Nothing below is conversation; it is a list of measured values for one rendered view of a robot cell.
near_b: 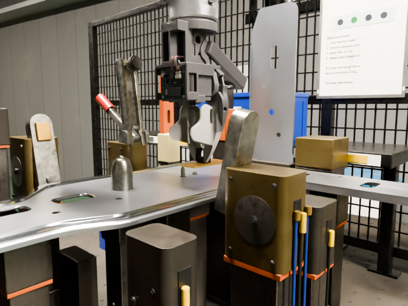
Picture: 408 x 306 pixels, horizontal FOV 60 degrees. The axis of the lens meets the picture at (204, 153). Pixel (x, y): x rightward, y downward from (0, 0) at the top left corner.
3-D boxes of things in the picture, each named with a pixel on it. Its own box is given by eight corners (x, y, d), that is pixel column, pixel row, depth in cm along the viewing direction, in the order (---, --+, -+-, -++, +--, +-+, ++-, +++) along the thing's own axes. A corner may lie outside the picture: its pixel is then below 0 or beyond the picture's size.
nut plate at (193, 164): (194, 168, 54) (194, 160, 54) (177, 166, 56) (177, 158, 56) (228, 162, 60) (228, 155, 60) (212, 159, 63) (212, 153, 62)
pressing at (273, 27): (291, 163, 76) (297, -1, 72) (248, 158, 84) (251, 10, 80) (292, 163, 77) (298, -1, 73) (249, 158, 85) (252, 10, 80)
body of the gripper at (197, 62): (153, 104, 54) (152, 23, 53) (193, 104, 61) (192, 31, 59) (189, 104, 49) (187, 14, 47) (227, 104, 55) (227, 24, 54)
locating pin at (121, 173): (119, 203, 51) (118, 157, 50) (107, 198, 53) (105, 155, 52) (137, 198, 53) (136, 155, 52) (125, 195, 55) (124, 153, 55)
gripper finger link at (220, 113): (200, 132, 56) (197, 78, 56) (207, 132, 58) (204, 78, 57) (222, 132, 53) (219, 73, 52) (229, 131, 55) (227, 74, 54)
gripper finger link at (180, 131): (163, 161, 57) (164, 103, 55) (189, 156, 61) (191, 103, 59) (176, 164, 55) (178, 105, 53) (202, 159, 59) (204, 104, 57)
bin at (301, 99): (272, 144, 88) (274, 91, 86) (193, 136, 111) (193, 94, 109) (309, 139, 99) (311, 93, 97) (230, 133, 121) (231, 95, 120)
